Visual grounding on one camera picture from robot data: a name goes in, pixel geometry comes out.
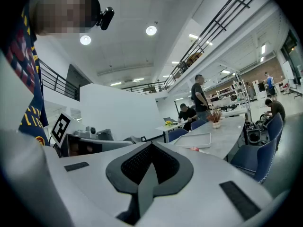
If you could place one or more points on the black balcony railing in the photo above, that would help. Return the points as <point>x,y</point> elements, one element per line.
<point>59,83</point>
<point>201,34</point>

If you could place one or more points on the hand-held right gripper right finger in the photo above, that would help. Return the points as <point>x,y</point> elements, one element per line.
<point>184,174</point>

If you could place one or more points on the blue upholstered chair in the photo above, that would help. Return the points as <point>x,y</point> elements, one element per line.
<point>177,134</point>
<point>275,129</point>
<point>197,124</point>
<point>253,159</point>

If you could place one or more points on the round ceiling lamp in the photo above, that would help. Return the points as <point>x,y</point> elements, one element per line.
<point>85,40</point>
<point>151,30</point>

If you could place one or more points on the grey laptop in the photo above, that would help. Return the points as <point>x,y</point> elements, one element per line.
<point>170,119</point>

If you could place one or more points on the black head-mounted camera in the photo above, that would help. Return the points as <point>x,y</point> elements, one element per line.
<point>105,18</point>

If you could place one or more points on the person's left hand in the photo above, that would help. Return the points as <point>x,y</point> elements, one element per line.
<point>74,148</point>

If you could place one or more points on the dried red potted plant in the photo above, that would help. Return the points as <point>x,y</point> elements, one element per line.
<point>215,117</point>

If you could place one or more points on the grey rectangular tray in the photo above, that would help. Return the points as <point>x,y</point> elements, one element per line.
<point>193,139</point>

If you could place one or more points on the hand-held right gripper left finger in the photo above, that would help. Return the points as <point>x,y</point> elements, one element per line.
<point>113,174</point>

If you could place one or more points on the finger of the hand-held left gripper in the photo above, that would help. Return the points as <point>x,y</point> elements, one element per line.
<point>142,139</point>

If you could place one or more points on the white shelf rack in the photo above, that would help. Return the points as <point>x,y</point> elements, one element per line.
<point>236,96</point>

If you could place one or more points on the yellow sunflower bouquet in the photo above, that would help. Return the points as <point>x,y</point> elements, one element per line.
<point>168,123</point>

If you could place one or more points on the white side table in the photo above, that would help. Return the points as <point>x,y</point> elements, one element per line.
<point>165,128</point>

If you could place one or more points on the grey gripper-mounted camera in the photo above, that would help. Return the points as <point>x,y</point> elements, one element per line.
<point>90,130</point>

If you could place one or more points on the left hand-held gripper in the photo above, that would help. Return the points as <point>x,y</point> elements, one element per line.
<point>60,128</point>

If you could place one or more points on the person's head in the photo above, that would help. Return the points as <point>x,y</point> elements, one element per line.
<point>61,11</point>

